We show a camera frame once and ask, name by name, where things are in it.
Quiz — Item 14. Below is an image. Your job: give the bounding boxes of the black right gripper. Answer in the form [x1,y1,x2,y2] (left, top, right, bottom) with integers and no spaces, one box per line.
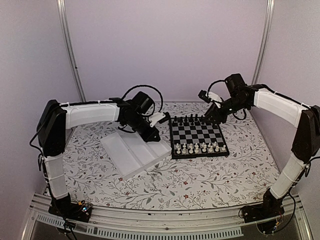
[202,95,248,125]

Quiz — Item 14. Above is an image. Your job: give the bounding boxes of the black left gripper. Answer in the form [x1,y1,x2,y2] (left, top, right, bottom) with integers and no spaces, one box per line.
[126,114,161,144]

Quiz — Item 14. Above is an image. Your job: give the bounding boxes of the black and silver chessboard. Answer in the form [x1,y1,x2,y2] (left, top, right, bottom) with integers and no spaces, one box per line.
[168,118,230,159]

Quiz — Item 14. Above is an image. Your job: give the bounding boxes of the white plastic tray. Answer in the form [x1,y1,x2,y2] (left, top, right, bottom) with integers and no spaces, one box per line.
[100,131,172,180]

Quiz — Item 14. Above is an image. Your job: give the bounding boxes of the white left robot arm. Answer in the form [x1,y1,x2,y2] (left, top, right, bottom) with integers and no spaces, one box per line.
[32,91,166,217]

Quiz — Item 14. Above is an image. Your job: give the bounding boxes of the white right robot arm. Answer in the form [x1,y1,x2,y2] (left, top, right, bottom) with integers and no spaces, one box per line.
[198,73,320,200]

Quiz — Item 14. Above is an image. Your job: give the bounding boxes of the black chess pieces back row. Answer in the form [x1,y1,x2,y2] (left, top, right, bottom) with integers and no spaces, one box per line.
[171,113,204,123]

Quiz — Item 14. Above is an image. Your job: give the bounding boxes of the black chess pawns row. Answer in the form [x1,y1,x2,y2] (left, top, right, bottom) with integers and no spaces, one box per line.
[172,121,213,127]

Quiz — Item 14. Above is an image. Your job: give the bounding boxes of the floral patterned table mat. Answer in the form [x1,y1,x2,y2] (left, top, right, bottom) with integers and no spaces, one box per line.
[63,112,279,210]

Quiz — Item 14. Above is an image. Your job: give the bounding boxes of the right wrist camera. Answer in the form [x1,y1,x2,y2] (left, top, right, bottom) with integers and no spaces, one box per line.
[198,90,223,108]

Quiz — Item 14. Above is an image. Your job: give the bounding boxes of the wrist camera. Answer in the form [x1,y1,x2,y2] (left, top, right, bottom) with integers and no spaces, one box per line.
[148,112,171,127]
[198,90,223,108]

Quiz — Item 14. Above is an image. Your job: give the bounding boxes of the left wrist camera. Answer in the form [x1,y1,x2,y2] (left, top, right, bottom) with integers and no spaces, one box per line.
[148,112,171,127]

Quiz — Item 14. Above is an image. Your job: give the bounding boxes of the front aluminium rail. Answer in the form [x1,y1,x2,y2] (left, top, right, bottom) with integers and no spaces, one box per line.
[21,194,315,240]

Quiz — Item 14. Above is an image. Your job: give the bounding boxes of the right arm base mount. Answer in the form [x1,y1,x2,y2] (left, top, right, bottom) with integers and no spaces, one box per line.
[239,195,285,235]

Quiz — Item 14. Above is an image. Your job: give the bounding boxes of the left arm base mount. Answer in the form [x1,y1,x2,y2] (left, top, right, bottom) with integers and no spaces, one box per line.
[48,194,93,223]

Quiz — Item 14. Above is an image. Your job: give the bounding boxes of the right aluminium frame post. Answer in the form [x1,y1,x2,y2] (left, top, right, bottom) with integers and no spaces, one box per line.
[251,0,275,85]

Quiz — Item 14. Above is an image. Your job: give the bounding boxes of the aluminium frame post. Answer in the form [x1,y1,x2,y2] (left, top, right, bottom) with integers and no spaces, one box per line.
[56,0,86,102]
[251,0,275,85]

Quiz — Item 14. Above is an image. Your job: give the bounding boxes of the left aluminium frame post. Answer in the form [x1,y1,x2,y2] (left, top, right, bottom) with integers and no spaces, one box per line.
[56,0,86,102]

